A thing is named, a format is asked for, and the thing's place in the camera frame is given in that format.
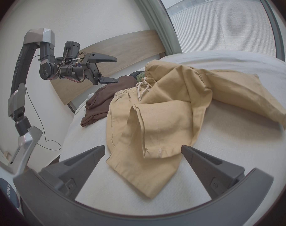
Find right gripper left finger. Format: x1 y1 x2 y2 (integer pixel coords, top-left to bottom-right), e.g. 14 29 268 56
38 145 106 201

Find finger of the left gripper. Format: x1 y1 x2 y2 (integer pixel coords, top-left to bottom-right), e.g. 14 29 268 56
88 52 118 65
98 76 120 85

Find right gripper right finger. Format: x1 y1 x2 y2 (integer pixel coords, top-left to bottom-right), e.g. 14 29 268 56
181 145 246 200

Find tan shorts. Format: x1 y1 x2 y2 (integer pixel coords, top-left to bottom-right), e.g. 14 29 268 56
106 60 286 199

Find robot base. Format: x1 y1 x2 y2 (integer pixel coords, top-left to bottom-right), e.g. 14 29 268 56
0 147 23 217

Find bed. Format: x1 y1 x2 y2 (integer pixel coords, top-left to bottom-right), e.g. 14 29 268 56
50 30 286 215

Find brown shorts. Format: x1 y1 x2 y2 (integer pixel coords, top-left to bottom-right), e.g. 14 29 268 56
80 75 139 128

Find grey-green curtain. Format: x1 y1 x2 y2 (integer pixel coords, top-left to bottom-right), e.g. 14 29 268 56
124 0 182 56

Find window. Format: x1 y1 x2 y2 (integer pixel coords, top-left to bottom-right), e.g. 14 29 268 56
150 0 286 62

